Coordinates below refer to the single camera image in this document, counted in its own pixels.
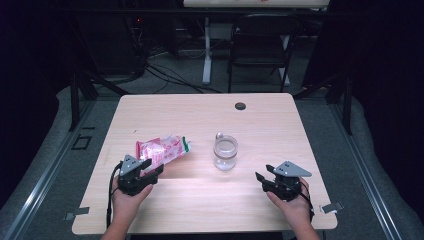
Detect red and white plastic bag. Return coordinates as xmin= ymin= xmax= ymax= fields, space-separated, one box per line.
xmin=134 ymin=134 xmax=192 ymax=178

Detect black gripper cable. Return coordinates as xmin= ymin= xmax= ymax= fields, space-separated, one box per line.
xmin=105 ymin=162 xmax=124 ymax=229
xmin=299 ymin=181 xmax=316 ymax=223

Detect black folding chair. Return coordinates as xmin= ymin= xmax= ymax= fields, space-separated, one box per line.
xmin=227 ymin=13 xmax=303 ymax=94

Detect grey tape piece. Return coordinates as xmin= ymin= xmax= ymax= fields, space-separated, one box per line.
xmin=319 ymin=201 xmax=344 ymax=215
xmin=64 ymin=206 xmax=91 ymax=222

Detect black floor cables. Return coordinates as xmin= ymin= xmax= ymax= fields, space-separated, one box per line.
xmin=144 ymin=63 xmax=223 ymax=95

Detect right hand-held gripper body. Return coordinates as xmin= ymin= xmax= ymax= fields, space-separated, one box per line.
xmin=261 ymin=160 xmax=313 ymax=202

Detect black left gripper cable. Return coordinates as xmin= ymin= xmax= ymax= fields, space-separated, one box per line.
xmin=105 ymin=162 xmax=124 ymax=229

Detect person's left hand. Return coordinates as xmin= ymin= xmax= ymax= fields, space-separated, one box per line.
xmin=110 ymin=175 xmax=155 ymax=219

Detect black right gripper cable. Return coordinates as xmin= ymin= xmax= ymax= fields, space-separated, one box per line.
xmin=299 ymin=181 xmax=316 ymax=223

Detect black metal stand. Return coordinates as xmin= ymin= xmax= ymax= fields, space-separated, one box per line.
xmin=293 ymin=71 xmax=354 ymax=136
xmin=68 ymin=71 xmax=131 ymax=132

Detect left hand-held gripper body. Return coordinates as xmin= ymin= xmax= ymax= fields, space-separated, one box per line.
xmin=117 ymin=154 xmax=158 ymax=197

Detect aluminium floor rail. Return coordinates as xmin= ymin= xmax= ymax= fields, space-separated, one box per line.
xmin=0 ymin=99 xmax=98 ymax=240
xmin=328 ymin=103 xmax=403 ymax=240

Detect white table leg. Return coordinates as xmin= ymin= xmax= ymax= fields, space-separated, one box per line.
xmin=202 ymin=16 xmax=213 ymax=85

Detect clear glass jar with lid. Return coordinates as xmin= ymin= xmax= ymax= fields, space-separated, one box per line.
xmin=213 ymin=131 xmax=239 ymax=172

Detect person's right hand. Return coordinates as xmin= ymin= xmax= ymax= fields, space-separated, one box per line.
xmin=265 ymin=178 xmax=314 ymax=224

